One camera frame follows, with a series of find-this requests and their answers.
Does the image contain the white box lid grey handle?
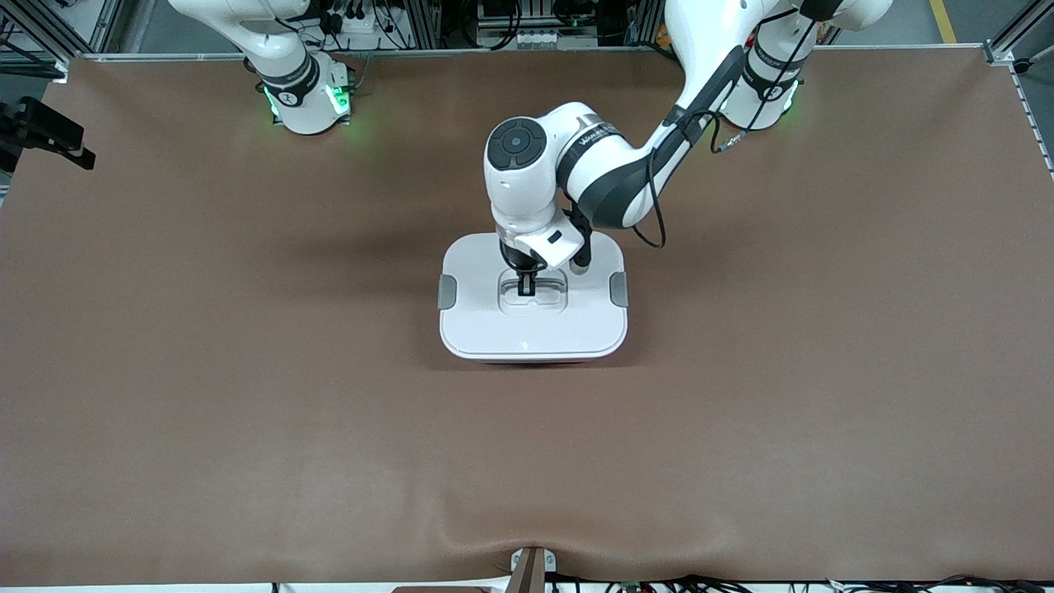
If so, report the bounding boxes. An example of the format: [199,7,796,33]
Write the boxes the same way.
[438,233,629,362]

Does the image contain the brown table mat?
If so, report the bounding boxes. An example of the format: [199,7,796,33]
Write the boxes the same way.
[0,45,1054,587]

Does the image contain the white connector strip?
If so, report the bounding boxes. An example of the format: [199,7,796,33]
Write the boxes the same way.
[512,30,579,49]

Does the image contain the white power strip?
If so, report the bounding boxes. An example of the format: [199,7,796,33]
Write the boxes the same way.
[333,10,388,50]

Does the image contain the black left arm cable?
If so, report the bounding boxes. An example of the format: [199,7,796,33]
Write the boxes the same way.
[632,16,824,248]

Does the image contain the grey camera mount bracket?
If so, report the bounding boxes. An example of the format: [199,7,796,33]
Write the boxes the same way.
[509,546,557,593]

